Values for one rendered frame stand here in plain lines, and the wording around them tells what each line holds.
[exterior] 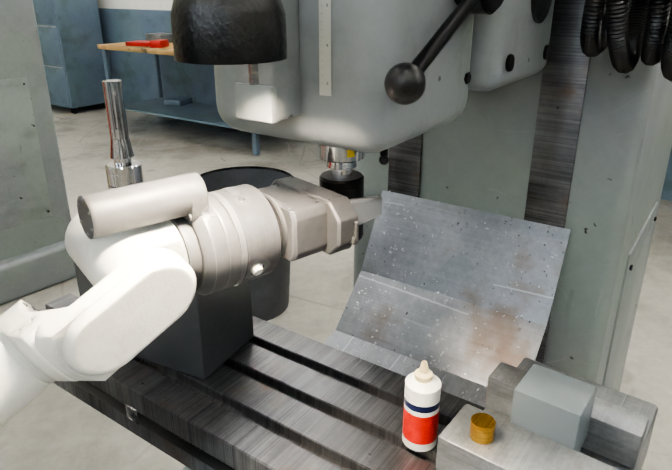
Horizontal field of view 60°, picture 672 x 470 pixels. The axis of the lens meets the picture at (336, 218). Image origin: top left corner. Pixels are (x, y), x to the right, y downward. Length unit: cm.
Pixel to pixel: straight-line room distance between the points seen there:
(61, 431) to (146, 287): 194
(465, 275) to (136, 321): 61
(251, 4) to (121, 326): 25
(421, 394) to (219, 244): 30
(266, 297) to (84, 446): 96
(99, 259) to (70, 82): 736
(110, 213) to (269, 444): 37
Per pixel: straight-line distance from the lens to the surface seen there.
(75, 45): 786
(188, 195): 49
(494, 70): 63
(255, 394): 80
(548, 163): 91
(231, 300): 83
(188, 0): 37
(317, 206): 55
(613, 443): 65
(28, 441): 239
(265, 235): 52
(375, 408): 78
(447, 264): 97
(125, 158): 84
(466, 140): 95
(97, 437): 231
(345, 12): 48
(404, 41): 48
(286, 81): 49
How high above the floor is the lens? 144
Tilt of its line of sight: 21 degrees down
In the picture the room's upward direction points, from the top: straight up
